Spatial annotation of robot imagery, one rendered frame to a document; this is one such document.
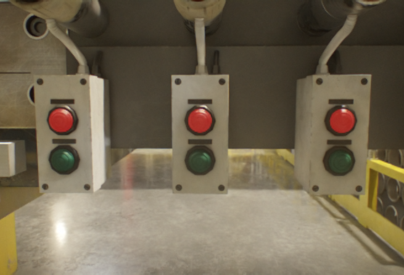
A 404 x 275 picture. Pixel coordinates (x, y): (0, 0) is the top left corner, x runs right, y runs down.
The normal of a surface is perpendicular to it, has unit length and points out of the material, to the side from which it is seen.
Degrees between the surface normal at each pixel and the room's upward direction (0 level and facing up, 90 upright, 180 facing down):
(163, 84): 90
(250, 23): 90
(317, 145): 90
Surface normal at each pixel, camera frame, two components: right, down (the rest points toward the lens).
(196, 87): -0.03, 0.11
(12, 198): 1.00, 0.00
